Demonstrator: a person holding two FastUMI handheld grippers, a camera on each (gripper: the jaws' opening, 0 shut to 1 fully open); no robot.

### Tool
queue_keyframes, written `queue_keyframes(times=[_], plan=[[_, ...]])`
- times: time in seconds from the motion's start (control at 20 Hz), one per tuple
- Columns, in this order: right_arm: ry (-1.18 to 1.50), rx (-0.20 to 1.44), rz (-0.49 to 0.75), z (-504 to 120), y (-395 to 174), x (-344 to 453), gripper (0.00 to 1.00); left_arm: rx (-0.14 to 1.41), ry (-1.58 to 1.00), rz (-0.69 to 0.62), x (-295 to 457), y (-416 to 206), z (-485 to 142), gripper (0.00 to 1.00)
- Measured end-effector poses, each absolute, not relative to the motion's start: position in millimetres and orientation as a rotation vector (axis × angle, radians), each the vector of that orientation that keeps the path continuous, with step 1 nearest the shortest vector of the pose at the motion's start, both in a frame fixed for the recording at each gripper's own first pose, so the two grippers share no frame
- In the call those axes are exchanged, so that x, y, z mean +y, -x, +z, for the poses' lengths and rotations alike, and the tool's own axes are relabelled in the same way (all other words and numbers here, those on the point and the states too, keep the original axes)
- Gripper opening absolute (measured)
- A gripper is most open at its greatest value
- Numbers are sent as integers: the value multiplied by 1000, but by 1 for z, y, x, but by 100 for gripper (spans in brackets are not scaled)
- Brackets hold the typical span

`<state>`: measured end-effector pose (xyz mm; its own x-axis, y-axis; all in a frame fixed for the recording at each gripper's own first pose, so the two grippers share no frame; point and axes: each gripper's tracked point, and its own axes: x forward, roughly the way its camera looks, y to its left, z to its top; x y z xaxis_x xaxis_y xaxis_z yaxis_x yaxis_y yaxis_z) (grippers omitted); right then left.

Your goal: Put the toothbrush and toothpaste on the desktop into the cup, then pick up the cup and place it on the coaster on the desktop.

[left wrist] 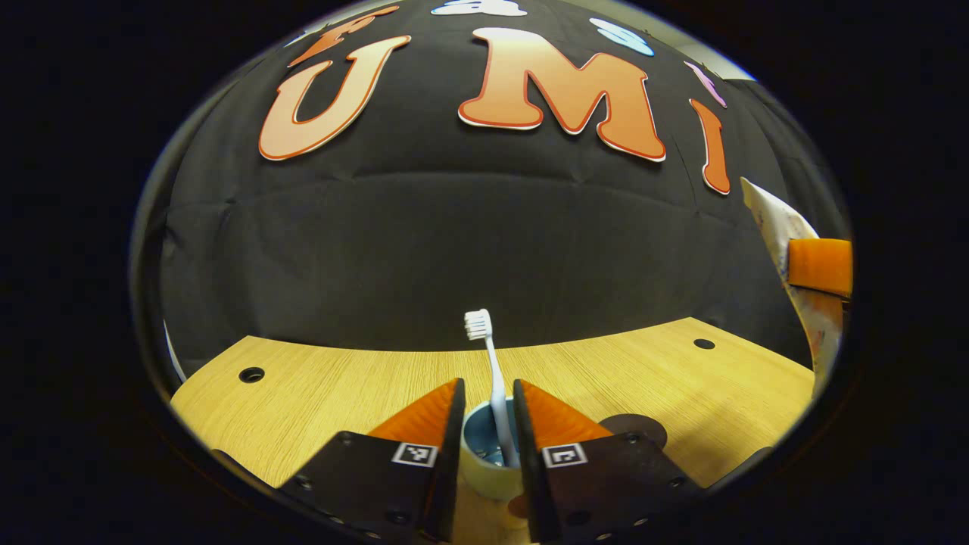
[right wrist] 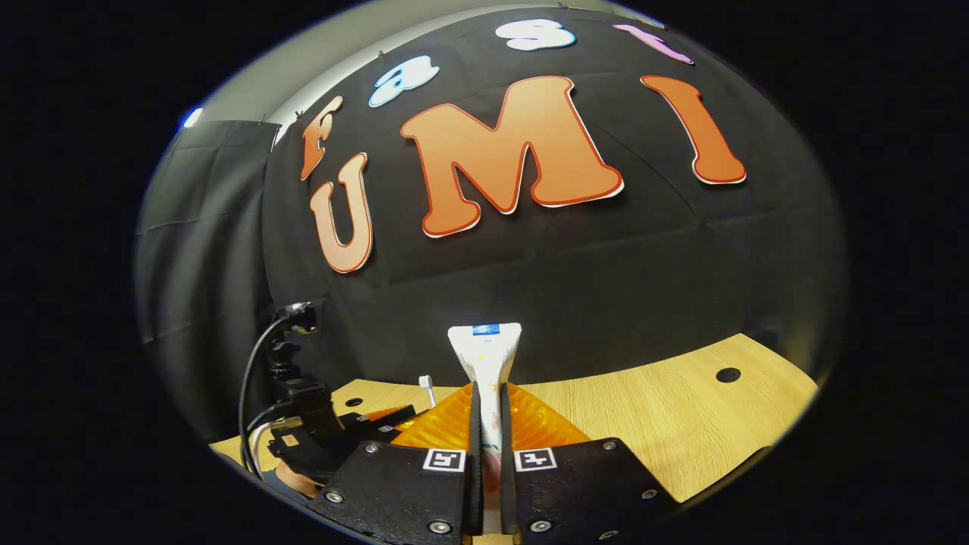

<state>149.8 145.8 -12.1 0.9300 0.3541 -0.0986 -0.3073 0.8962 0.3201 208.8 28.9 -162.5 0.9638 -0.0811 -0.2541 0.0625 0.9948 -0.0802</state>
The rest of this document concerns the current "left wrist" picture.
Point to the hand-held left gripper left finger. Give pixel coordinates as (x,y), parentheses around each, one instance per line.
(447,469)

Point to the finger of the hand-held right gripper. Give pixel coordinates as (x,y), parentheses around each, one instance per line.
(821,265)

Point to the white light blue toothbrush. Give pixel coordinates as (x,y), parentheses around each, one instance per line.
(496,378)

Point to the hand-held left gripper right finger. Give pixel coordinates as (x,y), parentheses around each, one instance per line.
(530,469)

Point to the dark brown round coaster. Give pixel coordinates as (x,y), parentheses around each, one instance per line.
(647,428)

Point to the wooden desktop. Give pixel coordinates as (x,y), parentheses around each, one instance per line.
(341,386)

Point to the black backdrop cloth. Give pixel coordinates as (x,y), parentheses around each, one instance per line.
(454,227)

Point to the white toothpaste tube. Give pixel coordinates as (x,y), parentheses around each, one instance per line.
(780,219)

